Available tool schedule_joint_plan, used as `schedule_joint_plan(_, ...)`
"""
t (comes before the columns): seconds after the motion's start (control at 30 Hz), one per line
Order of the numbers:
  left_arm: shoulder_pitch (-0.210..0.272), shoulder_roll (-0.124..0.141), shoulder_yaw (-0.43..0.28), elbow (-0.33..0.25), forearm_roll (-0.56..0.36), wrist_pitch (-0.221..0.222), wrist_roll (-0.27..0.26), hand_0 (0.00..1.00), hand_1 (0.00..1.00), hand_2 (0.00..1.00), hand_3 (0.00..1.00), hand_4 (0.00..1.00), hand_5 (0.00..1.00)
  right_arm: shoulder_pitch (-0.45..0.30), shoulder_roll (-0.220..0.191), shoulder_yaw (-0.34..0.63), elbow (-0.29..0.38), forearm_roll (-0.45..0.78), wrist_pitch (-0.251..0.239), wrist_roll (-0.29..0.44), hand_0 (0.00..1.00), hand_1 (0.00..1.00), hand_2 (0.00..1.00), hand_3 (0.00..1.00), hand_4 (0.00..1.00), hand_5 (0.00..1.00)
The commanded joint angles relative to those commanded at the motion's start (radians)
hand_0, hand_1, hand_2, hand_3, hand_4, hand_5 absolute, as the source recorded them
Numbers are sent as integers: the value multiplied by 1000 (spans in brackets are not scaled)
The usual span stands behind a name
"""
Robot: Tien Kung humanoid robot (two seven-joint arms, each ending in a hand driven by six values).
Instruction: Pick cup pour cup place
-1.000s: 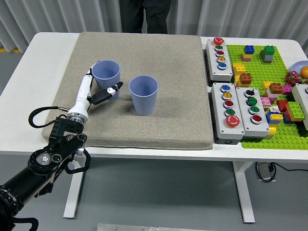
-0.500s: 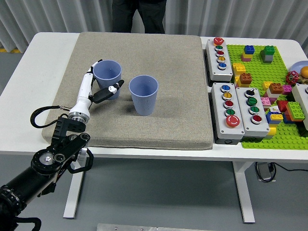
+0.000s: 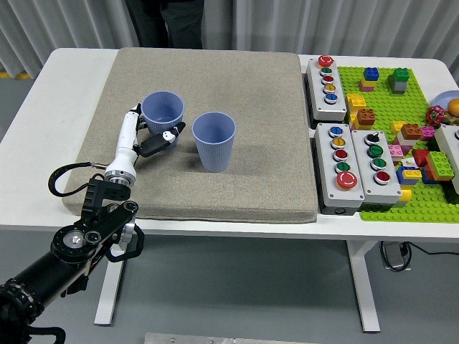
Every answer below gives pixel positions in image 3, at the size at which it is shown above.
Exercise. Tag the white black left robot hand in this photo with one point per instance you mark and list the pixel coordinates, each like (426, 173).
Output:
(125, 150)

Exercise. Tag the blue ribbed plastic cup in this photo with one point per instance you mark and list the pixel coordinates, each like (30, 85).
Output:
(161, 111)
(215, 150)

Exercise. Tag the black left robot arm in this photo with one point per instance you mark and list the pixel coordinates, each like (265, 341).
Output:
(36, 279)

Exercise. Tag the grey-brown fabric mat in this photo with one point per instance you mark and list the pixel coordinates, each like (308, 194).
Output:
(215, 193)

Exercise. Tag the white pleated curtain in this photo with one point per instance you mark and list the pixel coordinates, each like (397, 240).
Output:
(89, 21)

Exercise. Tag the person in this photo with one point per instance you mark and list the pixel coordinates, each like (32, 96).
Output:
(179, 21)

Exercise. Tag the white table leg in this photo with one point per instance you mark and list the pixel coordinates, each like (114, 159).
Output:
(365, 286)
(107, 304)

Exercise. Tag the slim five-button control box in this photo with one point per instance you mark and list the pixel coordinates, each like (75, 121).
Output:
(315, 89)

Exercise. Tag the wide five-button control box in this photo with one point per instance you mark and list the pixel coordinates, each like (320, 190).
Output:
(326, 168)

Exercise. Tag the four-button box with selector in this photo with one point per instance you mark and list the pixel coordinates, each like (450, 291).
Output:
(362, 161)

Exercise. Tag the orange-brown brick on yellow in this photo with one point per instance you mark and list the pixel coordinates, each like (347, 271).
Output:
(365, 118)

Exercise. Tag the blue yellow pink brick stack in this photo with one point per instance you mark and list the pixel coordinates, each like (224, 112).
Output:
(370, 77)

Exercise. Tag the green studded baseplate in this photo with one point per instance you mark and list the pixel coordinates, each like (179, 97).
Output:
(383, 100)

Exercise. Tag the pink toy brick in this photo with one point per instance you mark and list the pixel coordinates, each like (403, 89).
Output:
(396, 151)

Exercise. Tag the small yellow toy brick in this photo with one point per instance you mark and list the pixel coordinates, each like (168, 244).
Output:
(396, 127)

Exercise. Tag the green grey brick stack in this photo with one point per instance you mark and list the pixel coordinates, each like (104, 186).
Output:
(398, 80)

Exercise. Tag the yellow rounded toy brick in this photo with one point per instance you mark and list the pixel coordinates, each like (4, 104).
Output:
(404, 197)

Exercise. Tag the small white printed brick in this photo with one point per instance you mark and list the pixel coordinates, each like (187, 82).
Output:
(409, 163)

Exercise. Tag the orange-brown brick on white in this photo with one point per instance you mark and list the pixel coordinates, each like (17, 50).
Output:
(410, 132)

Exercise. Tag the blue yellow toy brick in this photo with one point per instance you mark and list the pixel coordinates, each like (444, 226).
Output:
(410, 175)

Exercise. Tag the red toy brick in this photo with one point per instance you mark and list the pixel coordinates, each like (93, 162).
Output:
(419, 157)

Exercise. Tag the magenta toy brick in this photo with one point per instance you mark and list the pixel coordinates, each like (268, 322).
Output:
(427, 133)

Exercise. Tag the red valve handwheel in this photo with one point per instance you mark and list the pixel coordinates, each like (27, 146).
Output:
(435, 115)

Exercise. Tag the green brick on orange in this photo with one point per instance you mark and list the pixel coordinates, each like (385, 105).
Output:
(439, 165)

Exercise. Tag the pale blue plate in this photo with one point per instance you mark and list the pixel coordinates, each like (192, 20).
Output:
(443, 98)

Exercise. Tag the white control box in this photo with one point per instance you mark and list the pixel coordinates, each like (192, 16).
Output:
(450, 139)

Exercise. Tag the orange toy ball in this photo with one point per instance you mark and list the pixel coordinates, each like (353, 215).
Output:
(454, 106)

